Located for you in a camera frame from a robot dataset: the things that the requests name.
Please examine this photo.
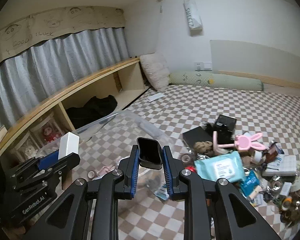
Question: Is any black phone case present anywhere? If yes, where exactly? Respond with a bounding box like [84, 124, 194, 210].
[136, 137, 162, 170]

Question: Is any white dress doll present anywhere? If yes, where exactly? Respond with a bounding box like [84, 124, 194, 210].
[24, 145, 38, 158]

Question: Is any white cream small box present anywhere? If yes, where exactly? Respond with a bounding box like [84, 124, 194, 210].
[58, 132, 79, 159]

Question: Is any red dress doll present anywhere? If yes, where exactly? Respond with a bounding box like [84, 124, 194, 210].
[42, 127, 59, 143]

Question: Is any clear plastic storage bin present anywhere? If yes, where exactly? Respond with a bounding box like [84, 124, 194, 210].
[34, 109, 176, 210]

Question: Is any wooden bedside shelf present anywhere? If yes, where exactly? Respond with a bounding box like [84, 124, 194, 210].
[0, 57, 148, 161]

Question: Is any blue snack packet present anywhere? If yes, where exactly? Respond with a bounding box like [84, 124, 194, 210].
[240, 170, 260, 197]

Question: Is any teal wet wipes pack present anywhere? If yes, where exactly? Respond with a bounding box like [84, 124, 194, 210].
[194, 151, 245, 183]

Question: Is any red snack packet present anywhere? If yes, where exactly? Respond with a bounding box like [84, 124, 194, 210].
[185, 166, 197, 173]

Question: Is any black clothing on shelf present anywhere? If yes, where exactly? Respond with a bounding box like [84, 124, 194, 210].
[66, 95, 117, 129]

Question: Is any brown tape roll in wrap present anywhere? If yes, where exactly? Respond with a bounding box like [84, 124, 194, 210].
[269, 176, 284, 194]

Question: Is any orange tape roll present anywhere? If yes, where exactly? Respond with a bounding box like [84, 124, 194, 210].
[282, 196, 293, 209]

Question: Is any white power adapter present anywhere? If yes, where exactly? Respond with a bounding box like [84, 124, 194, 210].
[279, 182, 292, 197]

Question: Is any pink bunny hand mirror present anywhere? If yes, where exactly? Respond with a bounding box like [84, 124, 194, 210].
[212, 131, 267, 151]

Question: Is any grey window curtain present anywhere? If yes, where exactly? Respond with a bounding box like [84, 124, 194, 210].
[0, 28, 129, 129]

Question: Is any brown fur hair piece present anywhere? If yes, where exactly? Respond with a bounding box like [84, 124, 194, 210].
[280, 194, 300, 227]

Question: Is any black box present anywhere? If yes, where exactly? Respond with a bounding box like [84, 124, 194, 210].
[213, 114, 237, 137]

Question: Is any checkered bed sheet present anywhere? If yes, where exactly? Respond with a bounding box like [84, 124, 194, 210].
[65, 83, 300, 240]

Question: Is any white remote on bed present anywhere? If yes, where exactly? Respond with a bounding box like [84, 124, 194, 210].
[147, 93, 165, 102]

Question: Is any green bolster pillow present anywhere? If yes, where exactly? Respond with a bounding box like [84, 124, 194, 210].
[169, 71, 264, 91]

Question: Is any white fluffy pillow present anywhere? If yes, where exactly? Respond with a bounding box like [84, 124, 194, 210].
[140, 53, 170, 92]

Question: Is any grey headboard panel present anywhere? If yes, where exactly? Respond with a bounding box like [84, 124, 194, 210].
[210, 40, 300, 83]

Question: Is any white hanging paper bag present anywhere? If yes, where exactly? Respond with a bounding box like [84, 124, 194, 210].
[183, 0, 203, 36]

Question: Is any coiled beige rope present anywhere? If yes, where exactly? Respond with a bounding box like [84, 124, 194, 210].
[194, 140, 214, 155]

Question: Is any wall power outlet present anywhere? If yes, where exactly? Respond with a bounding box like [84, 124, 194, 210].
[194, 62, 213, 71]

